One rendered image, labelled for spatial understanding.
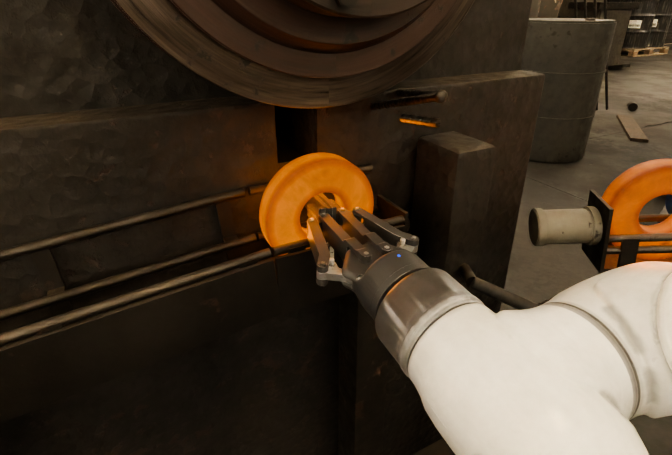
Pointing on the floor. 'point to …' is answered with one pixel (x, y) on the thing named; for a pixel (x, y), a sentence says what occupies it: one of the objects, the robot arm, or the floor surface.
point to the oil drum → (566, 82)
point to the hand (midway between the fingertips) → (318, 205)
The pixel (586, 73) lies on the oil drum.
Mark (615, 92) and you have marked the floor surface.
